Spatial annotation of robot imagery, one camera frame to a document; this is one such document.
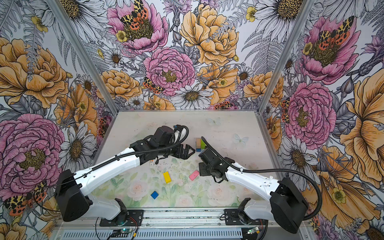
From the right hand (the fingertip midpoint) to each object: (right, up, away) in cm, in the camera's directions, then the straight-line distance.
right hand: (205, 173), depth 83 cm
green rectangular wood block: (-1, +14, +14) cm, 20 cm away
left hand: (-10, +12, -7) cm, 17 cm away
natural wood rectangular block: (-4, +15, +13) cm, 20 cm away
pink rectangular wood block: (-6, -3, +6) cm, 9 cm away
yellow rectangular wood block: (-22, -4, +5) cm, 23 cm away
